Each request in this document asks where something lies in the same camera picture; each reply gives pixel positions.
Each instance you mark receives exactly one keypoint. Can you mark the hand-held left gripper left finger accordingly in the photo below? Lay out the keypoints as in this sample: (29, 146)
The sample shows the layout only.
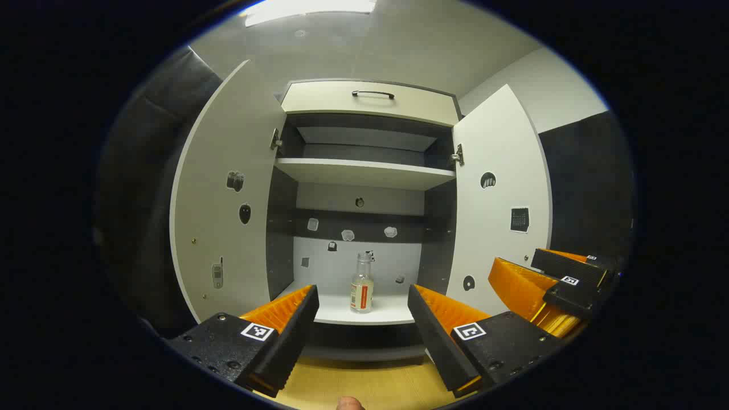
(293, 336)

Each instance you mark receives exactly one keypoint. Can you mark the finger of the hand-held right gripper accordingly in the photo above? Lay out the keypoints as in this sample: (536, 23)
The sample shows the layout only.
(569, 296)
(569, 266)

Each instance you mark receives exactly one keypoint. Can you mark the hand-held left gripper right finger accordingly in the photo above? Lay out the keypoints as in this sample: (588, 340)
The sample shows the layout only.
(438, 341)

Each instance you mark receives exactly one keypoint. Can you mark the white cabinet door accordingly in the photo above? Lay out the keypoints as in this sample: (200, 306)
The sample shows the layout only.
(222, 228)
(495, 250)

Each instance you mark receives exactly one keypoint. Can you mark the clear glass bottle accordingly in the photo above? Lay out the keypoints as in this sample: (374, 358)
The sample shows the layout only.
(361, 290)

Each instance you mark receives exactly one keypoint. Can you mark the grey and white cabinet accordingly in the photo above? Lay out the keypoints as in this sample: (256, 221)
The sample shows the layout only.
(364, 219)

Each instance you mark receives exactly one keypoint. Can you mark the white cabinet shelf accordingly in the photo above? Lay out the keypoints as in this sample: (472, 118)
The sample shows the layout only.
(393, 313)
(364, 171)

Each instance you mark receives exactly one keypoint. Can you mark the metal door hinge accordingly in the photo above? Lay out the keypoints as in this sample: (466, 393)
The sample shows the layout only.
(457, 155)
(276, 140)

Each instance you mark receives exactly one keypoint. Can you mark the cream cabinet top panel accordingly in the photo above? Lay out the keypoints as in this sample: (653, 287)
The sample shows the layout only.
(342, 102)

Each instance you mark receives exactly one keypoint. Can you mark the black backdrop cloth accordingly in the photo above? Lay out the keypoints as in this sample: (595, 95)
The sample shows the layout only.
(142, 199)
(586, 188)

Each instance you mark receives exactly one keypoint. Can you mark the ceiling light panel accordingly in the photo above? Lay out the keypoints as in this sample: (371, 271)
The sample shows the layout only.
(307, 8)

